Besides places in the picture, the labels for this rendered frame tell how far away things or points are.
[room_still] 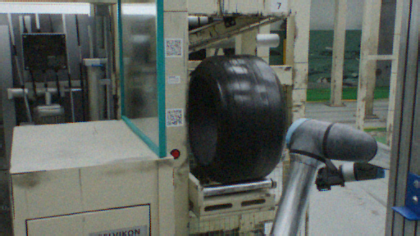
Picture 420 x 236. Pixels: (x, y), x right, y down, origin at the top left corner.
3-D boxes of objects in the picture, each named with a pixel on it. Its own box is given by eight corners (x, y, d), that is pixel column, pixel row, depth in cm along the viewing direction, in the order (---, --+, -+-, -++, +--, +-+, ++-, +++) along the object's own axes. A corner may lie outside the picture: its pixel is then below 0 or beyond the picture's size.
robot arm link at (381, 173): (381, 152, 188) (385, 165, 194) (352, 156, 193) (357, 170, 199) (382, 170, 183) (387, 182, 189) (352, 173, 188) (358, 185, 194)
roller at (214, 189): (199, 198, 208) (200, 189, 207) (196, 193, 212) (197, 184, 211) (273, 189, 220) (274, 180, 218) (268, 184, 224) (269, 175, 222)
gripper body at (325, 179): (311, 183, 195) (341, 179, 190) (311, 165, 200) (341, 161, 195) (317, 192, 201) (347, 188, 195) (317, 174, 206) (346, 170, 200)
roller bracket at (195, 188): (197, 207, 204) (197, 185, 202) (171, 179, 241) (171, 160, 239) (204, 206, 205) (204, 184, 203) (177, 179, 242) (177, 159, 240)
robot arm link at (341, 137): (367, 124, 139) (419, 150, 176) (331, 119, 147) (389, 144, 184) (358, 164, 139) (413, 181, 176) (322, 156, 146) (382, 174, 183)
